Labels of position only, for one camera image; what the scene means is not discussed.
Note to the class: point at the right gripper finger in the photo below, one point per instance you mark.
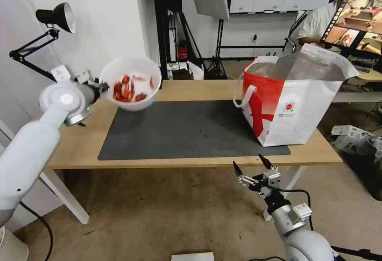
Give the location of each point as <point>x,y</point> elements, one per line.
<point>266,163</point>
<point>238,174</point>

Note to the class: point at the white plastic bowl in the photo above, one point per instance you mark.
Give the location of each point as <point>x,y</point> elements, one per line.
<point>140,73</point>

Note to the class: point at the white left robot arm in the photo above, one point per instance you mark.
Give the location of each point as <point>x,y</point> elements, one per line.
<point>32,141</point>

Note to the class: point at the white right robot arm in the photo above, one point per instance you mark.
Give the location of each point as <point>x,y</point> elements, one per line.
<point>301,240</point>

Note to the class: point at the red and white takeout bag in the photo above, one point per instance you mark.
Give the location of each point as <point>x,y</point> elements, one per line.
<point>301,108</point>

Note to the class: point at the white plastic bag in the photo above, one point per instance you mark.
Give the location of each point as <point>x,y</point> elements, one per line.
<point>194,69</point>

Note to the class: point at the wooden table with white legs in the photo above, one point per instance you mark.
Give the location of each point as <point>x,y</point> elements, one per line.
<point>74,144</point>

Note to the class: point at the dark grey desk mat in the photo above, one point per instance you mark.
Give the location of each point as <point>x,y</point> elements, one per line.
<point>185,129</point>

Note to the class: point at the black desk lamp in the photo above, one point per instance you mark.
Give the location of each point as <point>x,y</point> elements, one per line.
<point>61,14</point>

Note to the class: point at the red fire extinguisher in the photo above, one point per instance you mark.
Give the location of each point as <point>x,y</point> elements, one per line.
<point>182,50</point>

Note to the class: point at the white equipment pile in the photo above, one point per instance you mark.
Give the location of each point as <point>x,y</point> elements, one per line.
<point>355,137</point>

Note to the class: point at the white robot front shell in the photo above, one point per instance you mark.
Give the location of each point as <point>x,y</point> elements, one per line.
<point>192,256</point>

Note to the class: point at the white side desk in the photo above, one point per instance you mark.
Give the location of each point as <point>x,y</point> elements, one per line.
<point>358,89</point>

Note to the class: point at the black light stand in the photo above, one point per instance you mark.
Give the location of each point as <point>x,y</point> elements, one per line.
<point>220,52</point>

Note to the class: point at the person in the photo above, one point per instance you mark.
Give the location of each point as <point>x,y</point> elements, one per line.
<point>314,22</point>

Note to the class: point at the computer monitor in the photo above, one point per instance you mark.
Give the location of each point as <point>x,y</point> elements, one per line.
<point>355,19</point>

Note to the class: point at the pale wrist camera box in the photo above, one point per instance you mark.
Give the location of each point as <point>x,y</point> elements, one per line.
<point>272,178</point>

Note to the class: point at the black pillar frame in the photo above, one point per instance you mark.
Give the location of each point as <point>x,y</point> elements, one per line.
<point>165,19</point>

